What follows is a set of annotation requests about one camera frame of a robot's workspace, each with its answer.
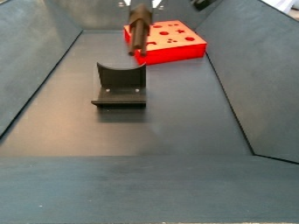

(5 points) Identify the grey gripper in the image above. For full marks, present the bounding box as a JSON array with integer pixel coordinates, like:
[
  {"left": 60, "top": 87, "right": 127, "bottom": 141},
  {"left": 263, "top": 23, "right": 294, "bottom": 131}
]
[{"left": 130, "top": 0, "right": 153, "bottom": 11}]

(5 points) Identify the brown three prong object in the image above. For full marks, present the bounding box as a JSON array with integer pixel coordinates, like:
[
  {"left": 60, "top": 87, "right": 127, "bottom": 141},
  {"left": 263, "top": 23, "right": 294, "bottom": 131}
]
[{"left": 129, "top": 10, "right": 153, "bottom": 57}]

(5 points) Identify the red foam shape board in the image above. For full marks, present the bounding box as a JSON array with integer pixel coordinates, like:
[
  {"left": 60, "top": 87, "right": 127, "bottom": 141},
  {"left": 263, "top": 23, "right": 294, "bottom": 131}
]
[{"left": 135, "top": 20, "right": 207, "bottom": 65}]

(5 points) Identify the black curved fixture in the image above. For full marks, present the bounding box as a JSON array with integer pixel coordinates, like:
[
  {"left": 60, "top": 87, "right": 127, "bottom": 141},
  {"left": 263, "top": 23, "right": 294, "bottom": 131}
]
[{"left": 91, "top": 64, "right": 146, "bottom": 108}]

